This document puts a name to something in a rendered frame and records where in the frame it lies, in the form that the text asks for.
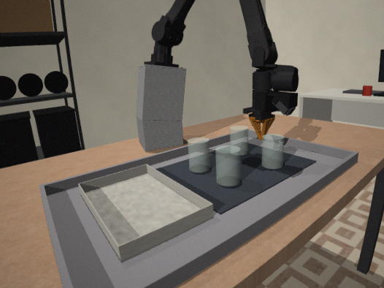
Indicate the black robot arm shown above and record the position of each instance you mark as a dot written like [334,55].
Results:
[168,32]

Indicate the clear glass jar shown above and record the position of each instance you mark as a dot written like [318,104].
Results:
[199,154]
[272,151]
[227,165]
[239,138]

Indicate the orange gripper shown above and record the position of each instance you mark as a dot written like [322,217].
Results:
[259,116]

